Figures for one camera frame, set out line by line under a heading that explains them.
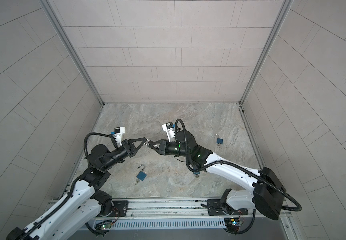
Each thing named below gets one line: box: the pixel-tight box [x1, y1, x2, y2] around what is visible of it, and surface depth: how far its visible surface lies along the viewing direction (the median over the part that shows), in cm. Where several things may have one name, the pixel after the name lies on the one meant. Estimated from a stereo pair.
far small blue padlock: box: [213, 133, 224, 148], surface depth 96 cm
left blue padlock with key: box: [134, 163, 147, 185], surface depth 84 cm
